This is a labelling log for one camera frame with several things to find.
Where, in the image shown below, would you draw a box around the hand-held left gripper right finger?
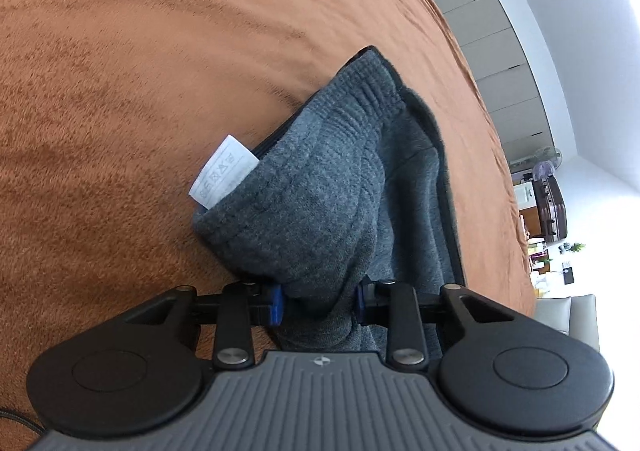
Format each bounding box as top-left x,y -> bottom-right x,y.
352,276 -> 526,373

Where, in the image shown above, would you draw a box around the standing fan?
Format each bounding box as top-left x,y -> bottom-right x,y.
532,147 -> 563,182

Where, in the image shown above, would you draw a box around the grey knit pants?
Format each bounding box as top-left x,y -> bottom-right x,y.
189,46 -> 468,354

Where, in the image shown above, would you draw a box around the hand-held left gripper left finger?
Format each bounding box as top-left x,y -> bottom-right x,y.
120,281 -> 287,373

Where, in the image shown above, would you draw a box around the beige wardrobe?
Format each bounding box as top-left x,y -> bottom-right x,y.
421,0 -> 556,166

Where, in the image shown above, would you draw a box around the brown fleece blanket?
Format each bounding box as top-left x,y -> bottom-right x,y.
0,0 -> 538,449

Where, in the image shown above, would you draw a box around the brown suitcase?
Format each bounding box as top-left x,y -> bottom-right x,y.
531,173 -> 569,241

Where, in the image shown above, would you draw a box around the black cable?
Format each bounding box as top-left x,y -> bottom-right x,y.
0,408 -> 47,433

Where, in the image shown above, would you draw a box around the grey padded headboard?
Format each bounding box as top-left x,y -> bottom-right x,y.
535,294 -> 599,352

